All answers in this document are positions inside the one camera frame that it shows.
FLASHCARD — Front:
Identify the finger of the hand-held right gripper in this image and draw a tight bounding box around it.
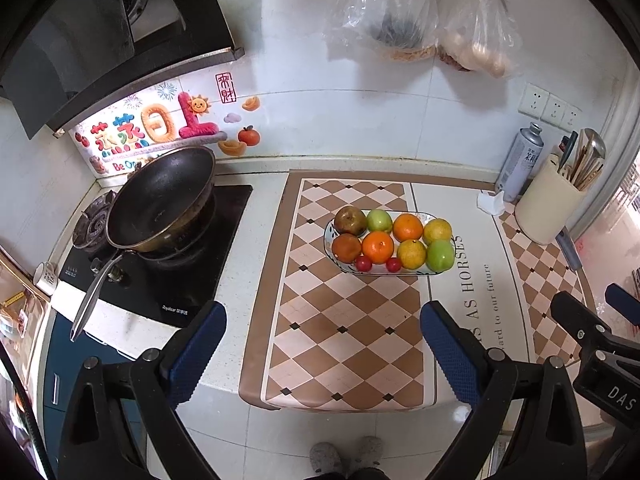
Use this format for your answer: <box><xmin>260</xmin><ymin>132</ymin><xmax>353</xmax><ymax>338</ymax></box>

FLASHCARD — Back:
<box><xmin>605</xmin><ymin>282</ymin><xmax>640</xmax><ymax>311</ymax></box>
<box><xmin>550</xmin><ymin>291</ymin><xmax>613</xmax><ymax>358</ymax></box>

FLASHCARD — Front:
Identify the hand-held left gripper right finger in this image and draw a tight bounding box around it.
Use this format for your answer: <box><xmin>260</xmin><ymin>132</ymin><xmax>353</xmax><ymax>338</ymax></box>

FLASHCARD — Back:
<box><xmin>419</xmin><ymin>301</ymin><xmax>586</xmax><ymax>480</ymax></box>

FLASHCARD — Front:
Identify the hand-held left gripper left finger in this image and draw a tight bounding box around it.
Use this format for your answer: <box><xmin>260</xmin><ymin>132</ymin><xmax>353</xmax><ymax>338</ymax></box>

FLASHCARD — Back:
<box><xmin>59</xmin><ymin>301</ymin><xmax>228</xmax><ymax>480</ymax></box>

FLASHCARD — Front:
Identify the yellow lemon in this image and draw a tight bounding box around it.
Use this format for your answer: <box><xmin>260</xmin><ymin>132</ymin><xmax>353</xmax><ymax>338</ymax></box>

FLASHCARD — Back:
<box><xmin>423</xmin><ymin>217</ymin><xmax>453</xmax><ymax>244</ymax></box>
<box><xmin>396</xmin><ymin>239</ymin><xmax>427</xmax><ymax>270</ymax></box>

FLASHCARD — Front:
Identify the leaf pattern oval plate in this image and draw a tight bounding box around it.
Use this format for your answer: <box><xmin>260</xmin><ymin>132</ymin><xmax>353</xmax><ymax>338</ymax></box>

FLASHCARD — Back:
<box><xmin>323</xmin><ymin>208</ymin><xmax>457</xmax><ymax>277</ymax></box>

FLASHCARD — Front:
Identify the dark red apple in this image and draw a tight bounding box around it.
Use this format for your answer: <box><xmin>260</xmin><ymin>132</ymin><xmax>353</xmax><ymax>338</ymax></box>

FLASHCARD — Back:
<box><xmin>334</xmin><ymin>206</ymin><xmax>368</xmax><ymax>236</ymax></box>

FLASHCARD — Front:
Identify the black gas stove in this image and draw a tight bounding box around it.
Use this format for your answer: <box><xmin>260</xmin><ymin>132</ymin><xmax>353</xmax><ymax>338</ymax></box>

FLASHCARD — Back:
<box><xmin>59</xmin><ymin>184</ymin><xmax>253</xmax><ymax>331</ymax></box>

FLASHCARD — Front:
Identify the green apple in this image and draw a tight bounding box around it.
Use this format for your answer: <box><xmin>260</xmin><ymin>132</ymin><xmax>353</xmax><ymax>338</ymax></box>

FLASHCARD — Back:
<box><xmin>425</xmin><ymin>239</ymin><xmax>456</xmax><ymax>272</ymax></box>
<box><xmin>366</xmin><ymin>209</ymin><xmax>393</xmax><ymax>233</ymax></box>

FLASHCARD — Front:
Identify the checkered kitchen mat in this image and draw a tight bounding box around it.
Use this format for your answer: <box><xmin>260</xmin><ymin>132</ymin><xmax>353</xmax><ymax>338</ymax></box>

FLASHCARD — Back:
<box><xmin>238</xmin><ymin>170</ymin><xmax>591</xmax><ymax>413</ymax></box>

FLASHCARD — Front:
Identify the beige utensil holder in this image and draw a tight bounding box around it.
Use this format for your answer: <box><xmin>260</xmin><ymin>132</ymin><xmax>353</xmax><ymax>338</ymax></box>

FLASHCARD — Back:
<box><xmin>515</xmin><ymin>154</ymin><xmax>593</xmax><ymax>246</ymax></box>

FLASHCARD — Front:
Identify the grey fuzzy slipper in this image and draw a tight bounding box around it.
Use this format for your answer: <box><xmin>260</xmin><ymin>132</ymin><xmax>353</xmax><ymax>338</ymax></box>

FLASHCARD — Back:
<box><xmin>309</xmin><ymin>441</ymin><xmax>343</xmax><ymax>473</ymax></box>
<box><xmin>356</xmin><ymin>436</ymin><xmax>385</xmax><ymax>468</ymax></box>

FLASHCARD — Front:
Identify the orange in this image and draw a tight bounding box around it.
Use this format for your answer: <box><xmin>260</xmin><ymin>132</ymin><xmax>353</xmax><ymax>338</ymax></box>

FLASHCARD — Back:
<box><xmin>362</xmin><ymin>230</ymin><xmax>396</xmax><ymax>264</ymax></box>
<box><xmin>392</xmin><ymin>213</ymin><xmax>424</xmax><ymax>242</ymax></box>

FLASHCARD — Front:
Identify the bundle of wooden chopsticks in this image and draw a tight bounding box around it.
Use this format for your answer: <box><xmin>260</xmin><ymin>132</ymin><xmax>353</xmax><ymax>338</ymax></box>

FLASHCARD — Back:
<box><xmin>567</xmin><ymin>132</ymin><xmax>606</xmax><ymax>192</ymax></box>

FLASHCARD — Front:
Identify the blue cabinet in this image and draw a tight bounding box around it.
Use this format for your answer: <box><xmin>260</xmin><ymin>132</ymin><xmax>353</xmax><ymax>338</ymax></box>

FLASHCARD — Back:
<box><xmin>42</xmin><ymin>310</ymin><xmax>151</xmax><ymax>480</ymax></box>

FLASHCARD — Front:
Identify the white crumpled tissue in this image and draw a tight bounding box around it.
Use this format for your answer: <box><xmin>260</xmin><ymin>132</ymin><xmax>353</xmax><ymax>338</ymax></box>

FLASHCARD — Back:
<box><xmin>476</xmin><ymin>190</ymin><xmax>506</xmax><ymax>217</ymax></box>

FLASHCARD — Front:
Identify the brownish red apple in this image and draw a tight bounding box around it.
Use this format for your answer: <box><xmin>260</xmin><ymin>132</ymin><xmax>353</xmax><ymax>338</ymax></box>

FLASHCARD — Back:
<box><xmin>331</xmin><ymin>233</ymin><xmax>363</xmax><ymax>262</ymax></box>

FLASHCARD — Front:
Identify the metal spoon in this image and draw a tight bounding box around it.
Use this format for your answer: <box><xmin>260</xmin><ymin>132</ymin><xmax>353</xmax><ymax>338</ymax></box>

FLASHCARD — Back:
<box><xmin>580</xmin><ymin>128</ymin><xmax>607</xmax><ymax>171</ymax></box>

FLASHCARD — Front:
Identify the black wok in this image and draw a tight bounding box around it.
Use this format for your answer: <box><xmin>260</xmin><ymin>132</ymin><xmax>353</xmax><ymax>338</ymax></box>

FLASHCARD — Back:
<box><xmin>70</xmin><ymin>146</ymin><xmax>217</xmax><ymax>342</ymax></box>

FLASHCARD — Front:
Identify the grey spray can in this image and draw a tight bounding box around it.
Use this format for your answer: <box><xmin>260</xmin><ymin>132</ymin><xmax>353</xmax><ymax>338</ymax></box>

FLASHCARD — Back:
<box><xmin>495</xmin><ymin>122</ymin><xmax>545</xmax><ymax>204</ymax></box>

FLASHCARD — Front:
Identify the white mug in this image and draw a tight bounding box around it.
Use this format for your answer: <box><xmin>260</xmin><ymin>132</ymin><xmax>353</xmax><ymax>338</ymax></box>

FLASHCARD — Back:
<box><xmin>33</xmin><ymin>261</ymin><xmax>60</xmax><ymax>297</ymax></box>

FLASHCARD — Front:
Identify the plastic bag of pale items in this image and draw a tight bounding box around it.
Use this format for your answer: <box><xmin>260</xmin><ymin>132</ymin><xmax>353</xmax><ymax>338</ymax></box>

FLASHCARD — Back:
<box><xmin>437</xmin><ymin>0</ymin><xmax>521</xmax><ymax>80</ymax></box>

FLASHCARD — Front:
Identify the black range hood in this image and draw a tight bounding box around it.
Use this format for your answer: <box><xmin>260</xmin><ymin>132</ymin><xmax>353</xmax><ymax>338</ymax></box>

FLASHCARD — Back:
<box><xmin>0</xmin><ymin>0</ymin><xmax>246</xmax><ymax>141</ymax></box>

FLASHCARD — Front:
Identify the plastic bag of dark items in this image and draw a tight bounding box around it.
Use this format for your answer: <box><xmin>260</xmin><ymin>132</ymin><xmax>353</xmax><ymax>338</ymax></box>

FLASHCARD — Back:
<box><xmin>322</xmin><ymin>0</ymin><xmax>443</xmax><ymax>63</ymax></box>

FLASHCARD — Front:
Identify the colourful letter wall sticker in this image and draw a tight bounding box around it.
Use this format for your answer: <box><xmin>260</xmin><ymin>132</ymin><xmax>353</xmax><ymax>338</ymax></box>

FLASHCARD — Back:
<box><xmin>70</xmin><ymin>82</ymin><xmax>227</xmax><ymax>176</ymax></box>

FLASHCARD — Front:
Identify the red seal wall sticker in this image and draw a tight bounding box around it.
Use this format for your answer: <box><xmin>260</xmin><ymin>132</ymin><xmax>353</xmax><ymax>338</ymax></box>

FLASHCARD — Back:
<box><xmin>215</xmin><ymin>72</ymin><xmax>236</xmax><ymax>106</ymax></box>

